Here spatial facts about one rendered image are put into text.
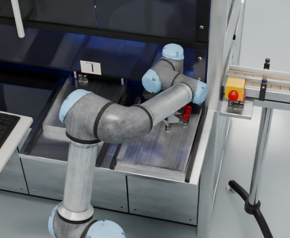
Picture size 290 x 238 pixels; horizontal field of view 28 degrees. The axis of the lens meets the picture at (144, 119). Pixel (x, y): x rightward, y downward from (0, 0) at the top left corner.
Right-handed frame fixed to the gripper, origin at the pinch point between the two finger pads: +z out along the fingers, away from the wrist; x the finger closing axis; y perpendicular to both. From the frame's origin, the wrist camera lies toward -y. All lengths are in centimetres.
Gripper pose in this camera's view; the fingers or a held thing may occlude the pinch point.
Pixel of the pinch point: (167, 121)
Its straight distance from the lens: 230.6
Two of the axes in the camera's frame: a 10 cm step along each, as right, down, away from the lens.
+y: 9.7, 1.6, -2.0
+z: 0.2, 7.3, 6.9
